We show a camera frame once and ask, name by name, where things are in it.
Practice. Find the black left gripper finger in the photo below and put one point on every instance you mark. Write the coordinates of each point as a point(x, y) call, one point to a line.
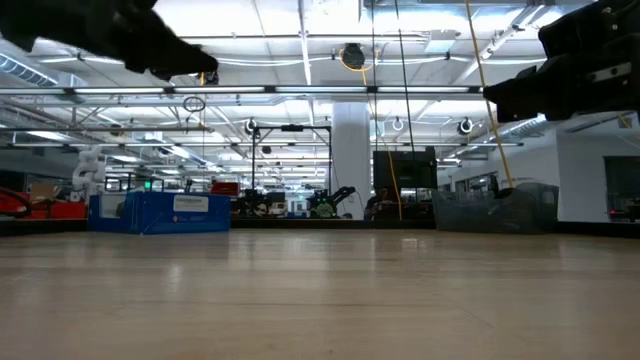
point(175, 60)

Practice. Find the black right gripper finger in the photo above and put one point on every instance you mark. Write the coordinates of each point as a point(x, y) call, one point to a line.
point(540, 97)

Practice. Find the background black robot arm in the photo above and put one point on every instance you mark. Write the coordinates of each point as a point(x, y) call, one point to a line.
point(335, 197)

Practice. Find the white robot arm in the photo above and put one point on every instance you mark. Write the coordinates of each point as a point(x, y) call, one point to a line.
point(89, 172)

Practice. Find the clear grey plastic bin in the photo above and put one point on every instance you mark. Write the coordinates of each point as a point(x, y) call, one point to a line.
point(500, 212)

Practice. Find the red toolbox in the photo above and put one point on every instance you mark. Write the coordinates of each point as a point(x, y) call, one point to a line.
point(225, 189)

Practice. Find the long ceiling light bar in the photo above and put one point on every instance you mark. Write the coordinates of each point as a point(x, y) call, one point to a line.
point(320, 90)

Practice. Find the black monitor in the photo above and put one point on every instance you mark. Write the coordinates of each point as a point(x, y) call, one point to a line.
point(405, 169)

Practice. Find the blue cardboard box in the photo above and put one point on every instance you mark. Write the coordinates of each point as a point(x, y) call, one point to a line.
point(155, 215)

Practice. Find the red cart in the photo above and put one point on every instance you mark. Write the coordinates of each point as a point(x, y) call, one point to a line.
point(45, 209)

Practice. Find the white building pillar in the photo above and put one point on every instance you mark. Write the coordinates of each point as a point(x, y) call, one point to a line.
point(351, 155)

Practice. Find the silver ventilation duct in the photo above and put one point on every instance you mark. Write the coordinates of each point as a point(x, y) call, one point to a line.
point(525, 127)

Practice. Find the black robot station frame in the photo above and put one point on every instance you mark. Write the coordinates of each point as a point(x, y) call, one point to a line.
point(254, 165)

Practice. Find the black aluminium table frame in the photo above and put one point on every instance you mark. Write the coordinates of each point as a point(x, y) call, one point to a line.
point(40, 227)

